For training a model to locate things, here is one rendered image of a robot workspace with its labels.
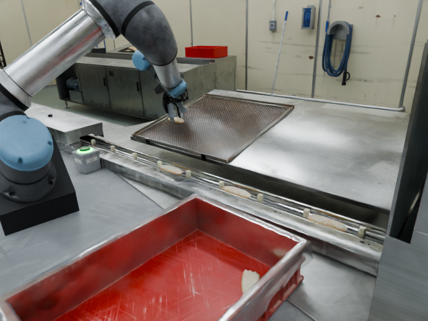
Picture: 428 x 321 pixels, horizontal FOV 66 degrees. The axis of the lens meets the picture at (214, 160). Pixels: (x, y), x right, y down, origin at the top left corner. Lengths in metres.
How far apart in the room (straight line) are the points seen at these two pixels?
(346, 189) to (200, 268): 0.46
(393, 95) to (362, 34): 0.82
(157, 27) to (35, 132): 0.38
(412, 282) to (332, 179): 0.47
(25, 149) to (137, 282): 0.38
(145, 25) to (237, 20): 4.55
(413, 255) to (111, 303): 0.54
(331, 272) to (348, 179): 0.33
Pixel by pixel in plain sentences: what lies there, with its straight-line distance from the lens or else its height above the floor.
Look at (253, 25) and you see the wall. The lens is 5.24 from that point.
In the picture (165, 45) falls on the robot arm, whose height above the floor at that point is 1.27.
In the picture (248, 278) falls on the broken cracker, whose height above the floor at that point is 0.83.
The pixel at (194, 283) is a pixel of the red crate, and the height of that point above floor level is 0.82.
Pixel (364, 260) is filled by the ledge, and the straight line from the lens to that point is 0.81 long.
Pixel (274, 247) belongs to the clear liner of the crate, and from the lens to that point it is 0.74.
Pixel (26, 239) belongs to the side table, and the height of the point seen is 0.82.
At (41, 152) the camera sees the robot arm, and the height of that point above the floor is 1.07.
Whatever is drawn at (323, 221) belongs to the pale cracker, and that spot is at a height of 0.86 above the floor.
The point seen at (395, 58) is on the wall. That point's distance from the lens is 4.53.
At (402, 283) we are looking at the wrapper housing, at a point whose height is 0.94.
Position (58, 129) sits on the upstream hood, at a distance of 1.57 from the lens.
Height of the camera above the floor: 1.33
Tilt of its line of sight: 23 degrees down
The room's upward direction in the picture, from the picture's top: 2 degrees counter-clockwise
